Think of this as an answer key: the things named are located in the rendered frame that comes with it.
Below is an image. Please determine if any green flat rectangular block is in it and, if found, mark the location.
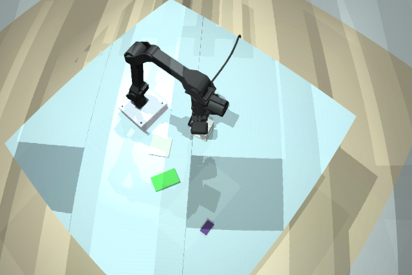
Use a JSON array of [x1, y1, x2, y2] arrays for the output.
[[151, 168, 180, 191]]

